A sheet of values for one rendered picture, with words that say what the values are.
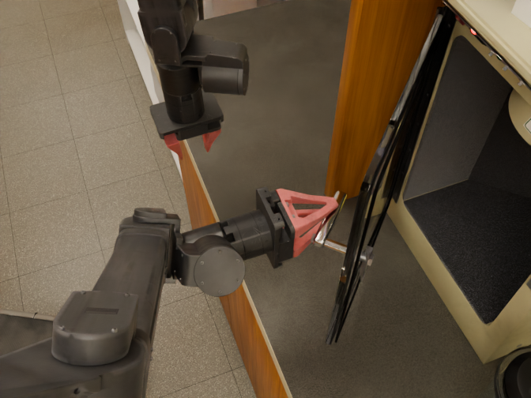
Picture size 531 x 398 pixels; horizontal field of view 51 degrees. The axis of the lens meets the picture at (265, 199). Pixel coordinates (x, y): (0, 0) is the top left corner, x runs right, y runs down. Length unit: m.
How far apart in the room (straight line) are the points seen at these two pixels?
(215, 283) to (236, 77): 0.30
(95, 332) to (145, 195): 2.01
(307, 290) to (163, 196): 1.39
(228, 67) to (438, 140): 0.35
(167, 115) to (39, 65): 2.16
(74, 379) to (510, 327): 0.67
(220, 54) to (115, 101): 1.95
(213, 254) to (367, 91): 0.39
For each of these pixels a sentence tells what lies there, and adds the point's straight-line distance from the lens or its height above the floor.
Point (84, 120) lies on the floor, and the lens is 2.65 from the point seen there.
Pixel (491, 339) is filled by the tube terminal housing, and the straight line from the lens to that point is 0.92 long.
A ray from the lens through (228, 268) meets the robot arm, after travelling 0.61.
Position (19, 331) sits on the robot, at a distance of 1.85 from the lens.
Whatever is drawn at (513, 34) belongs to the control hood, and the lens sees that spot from 0.52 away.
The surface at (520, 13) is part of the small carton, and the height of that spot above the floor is 1.52.
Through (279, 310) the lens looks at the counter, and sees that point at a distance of 0.95.
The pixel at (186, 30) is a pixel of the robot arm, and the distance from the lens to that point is 0.75.
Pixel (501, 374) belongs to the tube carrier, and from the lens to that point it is 0.72.
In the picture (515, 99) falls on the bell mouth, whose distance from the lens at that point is 0.75.
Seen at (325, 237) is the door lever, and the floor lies 1.21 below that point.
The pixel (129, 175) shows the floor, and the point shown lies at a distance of 2.38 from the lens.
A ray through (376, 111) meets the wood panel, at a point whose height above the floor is 1.17.
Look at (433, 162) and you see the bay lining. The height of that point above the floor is 1.10.
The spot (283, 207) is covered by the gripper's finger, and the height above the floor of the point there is 1.24.
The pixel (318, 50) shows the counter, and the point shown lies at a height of 0.94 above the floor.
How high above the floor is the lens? 1.80
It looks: 54 degrees down
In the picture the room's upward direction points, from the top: straight up
